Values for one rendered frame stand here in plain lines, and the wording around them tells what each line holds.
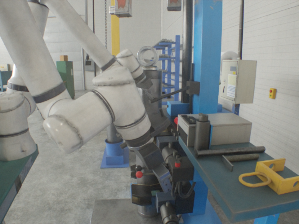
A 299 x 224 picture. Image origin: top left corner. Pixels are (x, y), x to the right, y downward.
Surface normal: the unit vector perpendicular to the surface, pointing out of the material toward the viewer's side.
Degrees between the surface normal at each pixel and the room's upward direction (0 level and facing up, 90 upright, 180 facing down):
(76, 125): 66
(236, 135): 90
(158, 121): 25
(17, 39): 100
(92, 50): 106
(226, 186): 0
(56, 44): 90
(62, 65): 90
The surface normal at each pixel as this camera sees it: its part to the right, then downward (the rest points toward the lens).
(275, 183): -0.99, 0.04
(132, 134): 0.05, 0.49
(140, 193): 0.00, -0.97
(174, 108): 0.11, 0.24
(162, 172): -0.32, -0.82
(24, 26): 0.77, 0.09
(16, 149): 0.60, -0.19
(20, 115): 0.97, 0.07
